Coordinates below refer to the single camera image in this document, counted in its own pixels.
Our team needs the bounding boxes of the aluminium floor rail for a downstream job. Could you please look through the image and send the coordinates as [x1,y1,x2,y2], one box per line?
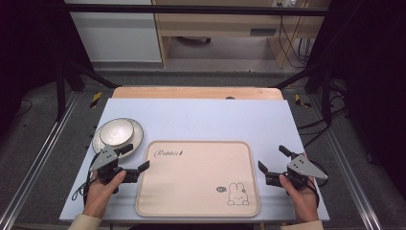
[309,95,384,230]
[0,91,81,230]

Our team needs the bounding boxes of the person's right hand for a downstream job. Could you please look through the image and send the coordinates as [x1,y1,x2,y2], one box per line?
[279,173,321,224]

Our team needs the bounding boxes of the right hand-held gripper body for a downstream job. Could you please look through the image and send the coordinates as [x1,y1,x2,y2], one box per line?
[265,153,329,191]

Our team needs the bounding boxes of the light wooden desk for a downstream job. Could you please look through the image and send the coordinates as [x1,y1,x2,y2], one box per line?
[151,0,332,69]

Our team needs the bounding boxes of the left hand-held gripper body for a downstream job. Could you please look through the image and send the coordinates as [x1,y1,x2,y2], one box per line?
[90,145,140,195]

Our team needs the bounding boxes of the black curtain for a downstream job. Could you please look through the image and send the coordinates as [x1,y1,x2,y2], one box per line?
[0,0,95,135]
[307,0,406,200]

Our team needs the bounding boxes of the white cabinet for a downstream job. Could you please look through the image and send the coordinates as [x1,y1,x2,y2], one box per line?
[64,0,163,63]

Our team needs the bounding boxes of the black floor cables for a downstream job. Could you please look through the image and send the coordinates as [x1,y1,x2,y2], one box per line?
[296,80,350,149]

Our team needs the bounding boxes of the right hand-held gripper cable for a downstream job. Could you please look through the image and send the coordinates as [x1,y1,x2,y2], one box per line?
[305,159,329,207]

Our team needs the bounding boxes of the white ceramic bowl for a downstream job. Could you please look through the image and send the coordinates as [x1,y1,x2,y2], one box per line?
[99,118,135,148]

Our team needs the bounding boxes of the beige tray with rabbit drawing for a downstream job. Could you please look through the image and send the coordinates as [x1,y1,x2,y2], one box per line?
[135,140,260,219]

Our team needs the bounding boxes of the left hand-held gripper cable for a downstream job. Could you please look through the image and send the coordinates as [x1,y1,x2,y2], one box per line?
[71,152,102,206]

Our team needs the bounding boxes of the thin black floor cable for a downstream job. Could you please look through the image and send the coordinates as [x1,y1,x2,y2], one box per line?
[13,98,34,120]

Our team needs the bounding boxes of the black metal stand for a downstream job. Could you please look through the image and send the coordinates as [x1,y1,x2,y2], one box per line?
[55,58,120,122]
[273,61,333,127]

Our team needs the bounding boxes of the black horizontal frame bar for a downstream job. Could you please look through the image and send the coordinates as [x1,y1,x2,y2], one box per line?
[62,3,330,17]

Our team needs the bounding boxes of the yellow and black tape strip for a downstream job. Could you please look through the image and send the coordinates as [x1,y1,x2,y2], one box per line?
[294,93,313,109]
[89,91,103,109]

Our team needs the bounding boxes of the hanging cables under desk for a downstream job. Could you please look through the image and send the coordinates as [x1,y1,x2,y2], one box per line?
[278,14,313,70]

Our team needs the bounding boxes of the hand-held gripper cable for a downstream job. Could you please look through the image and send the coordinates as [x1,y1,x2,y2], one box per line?
[71,152,102,206]
[305,159,329,207]

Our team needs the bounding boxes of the person's left hand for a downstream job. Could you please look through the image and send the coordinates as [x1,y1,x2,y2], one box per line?
[82,170,127,220]

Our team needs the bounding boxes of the wooden table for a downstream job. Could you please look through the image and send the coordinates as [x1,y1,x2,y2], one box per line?
[111,85,284,101]

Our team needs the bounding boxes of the white power strip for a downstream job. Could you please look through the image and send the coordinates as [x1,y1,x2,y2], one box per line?
[271,0,299,9]

